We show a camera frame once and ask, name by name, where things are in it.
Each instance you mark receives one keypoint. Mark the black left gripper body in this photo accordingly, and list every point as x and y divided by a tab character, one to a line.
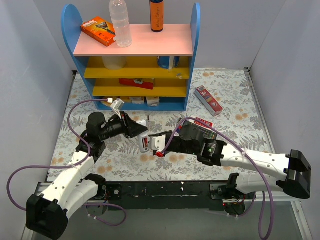
125	124

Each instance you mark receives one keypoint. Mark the white and red remote control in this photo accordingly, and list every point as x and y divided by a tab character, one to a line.
143	142

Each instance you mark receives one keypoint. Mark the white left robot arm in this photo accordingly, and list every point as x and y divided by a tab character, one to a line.
48	213

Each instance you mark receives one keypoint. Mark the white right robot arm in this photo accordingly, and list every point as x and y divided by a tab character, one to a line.
289	173

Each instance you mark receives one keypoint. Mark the black tv remote control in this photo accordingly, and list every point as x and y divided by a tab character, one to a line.
207	133

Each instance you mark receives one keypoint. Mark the yellow orange box on shelf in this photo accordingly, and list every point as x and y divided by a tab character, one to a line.
106	99

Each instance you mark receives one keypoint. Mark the white orange soap box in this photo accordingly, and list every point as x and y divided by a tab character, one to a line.
137	100

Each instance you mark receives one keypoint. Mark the red box on shelf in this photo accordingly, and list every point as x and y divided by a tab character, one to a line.
138	83

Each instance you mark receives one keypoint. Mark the red toothpaste box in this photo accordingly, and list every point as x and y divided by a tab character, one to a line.
206	98

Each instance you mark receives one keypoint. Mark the blue and yellow shelf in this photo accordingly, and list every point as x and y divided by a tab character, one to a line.
172	86

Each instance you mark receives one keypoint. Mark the white cup on shelf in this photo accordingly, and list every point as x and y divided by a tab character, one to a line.
114	62

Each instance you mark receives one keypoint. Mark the blue white box on shelf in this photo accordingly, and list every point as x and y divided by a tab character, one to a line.
168	62

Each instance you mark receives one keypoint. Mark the orange razor box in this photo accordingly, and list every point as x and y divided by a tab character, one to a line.
100	30

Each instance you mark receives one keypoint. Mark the clear plastic bottle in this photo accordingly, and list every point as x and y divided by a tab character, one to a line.
120	20

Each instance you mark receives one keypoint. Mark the orange cologne bottle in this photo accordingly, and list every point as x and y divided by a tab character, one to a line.
156	15

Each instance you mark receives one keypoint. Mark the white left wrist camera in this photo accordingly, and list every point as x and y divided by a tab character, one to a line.
116	105

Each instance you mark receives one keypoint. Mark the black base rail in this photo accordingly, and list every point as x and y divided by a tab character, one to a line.
161	195

